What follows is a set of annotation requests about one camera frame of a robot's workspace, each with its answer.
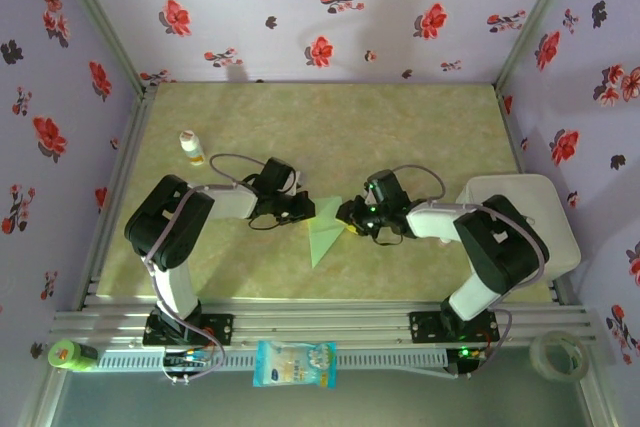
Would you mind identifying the light green cloth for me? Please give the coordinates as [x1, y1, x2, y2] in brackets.
[307, 195, 346, 269]

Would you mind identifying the white square tray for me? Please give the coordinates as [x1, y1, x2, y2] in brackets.
[455, 173, 582, 284]

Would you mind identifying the small white plastic bottle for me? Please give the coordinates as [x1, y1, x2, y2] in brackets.
[179, 130, 206, 167]

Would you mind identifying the blue wet wipes pack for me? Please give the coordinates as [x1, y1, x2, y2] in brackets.
[252, 339, 338, 390]

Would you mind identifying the black adapter with green light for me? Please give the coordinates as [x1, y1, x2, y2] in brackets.
[446, 345, 489, 378]

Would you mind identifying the clear adhesive tape roll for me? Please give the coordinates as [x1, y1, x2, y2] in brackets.
[529, 330, 590, 383]

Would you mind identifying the lilac left arm cable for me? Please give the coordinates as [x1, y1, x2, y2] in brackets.
[144, 152, 267, 384]

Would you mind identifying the lilac arm cable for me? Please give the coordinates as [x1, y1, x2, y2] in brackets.
[144, 152, 267, 384]
[391, 164, 551, 381]

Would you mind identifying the lilac right arm cable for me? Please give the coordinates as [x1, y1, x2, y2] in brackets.
[391, 164, 551, 381]

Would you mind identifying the aluminium mounting rail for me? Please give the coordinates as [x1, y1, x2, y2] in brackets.
[48, 299, 601, 348]

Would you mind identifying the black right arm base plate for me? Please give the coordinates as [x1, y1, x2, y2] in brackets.
[408, 310, 500, 344]

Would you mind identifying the aluminium side rail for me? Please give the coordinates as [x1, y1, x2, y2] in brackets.
[497, 86, 576, 306]
[74, 85, 159, 311]

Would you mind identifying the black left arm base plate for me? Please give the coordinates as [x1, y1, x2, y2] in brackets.
[143, 314, 235, 347]

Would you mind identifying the grey slotted cable duct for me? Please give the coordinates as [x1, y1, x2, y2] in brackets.
[97, 349, 449, 373]

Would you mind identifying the small circuit board with wires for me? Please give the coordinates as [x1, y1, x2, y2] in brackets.
[163, 349, 214, 371]

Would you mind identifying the aluminium frame post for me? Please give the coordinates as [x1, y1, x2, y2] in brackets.
[14, 369, 69, 427]
[493, 0, 585, 91]
[577, 376, 621, 427]
[47, 0, 156, 94]

